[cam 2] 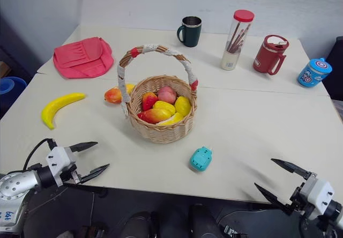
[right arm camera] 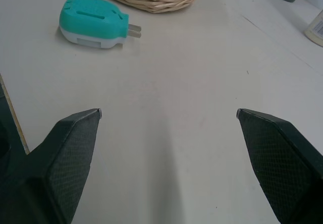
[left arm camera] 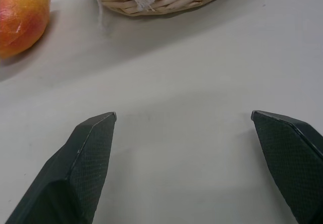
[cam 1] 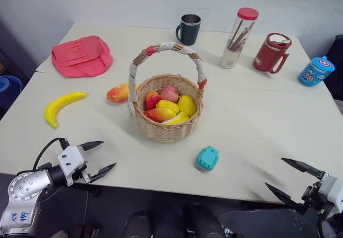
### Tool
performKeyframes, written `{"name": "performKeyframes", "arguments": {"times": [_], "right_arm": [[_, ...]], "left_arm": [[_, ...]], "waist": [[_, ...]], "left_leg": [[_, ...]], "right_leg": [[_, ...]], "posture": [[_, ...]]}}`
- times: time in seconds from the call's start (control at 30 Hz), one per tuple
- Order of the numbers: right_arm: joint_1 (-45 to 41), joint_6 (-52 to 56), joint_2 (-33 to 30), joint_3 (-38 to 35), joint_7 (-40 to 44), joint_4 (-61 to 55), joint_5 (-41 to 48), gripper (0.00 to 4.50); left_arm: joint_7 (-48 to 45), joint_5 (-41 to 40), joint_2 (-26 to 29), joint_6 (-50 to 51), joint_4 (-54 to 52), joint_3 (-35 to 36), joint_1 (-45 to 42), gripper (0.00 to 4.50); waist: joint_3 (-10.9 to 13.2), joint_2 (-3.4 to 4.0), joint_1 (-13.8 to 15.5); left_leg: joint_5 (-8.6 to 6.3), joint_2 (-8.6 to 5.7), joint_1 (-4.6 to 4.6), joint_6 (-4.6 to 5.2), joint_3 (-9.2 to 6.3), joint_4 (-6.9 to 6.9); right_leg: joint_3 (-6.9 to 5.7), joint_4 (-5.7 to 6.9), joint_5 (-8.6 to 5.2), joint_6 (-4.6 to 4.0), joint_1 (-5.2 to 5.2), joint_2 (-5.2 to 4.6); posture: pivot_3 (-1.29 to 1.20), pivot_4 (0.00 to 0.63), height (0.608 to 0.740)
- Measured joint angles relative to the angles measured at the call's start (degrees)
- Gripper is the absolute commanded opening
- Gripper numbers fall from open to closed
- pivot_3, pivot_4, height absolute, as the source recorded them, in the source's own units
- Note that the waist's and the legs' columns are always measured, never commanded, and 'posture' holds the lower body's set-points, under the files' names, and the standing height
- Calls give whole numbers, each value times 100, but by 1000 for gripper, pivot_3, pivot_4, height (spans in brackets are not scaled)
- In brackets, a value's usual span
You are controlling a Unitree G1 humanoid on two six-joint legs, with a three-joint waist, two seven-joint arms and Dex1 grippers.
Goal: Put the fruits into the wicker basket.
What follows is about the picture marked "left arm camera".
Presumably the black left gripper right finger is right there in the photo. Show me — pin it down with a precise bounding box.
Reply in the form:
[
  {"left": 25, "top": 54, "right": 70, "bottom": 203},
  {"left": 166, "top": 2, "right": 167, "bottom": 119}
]
[{"left": 250, "top": 110, "right": 323, "bottom": 224}]

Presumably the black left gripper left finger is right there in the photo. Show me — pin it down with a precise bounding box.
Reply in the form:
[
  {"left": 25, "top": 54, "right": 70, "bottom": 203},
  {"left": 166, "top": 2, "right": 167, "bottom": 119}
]
[{"left": 5, "top": 111, "right": 118, "bottom": 224}]

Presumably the orange yellow mango fruit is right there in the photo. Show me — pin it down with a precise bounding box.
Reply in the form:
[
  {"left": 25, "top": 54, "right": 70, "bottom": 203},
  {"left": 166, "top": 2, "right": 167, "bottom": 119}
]
[{"left": 0, "top": 0, "right": 51, "bottom": 59}]

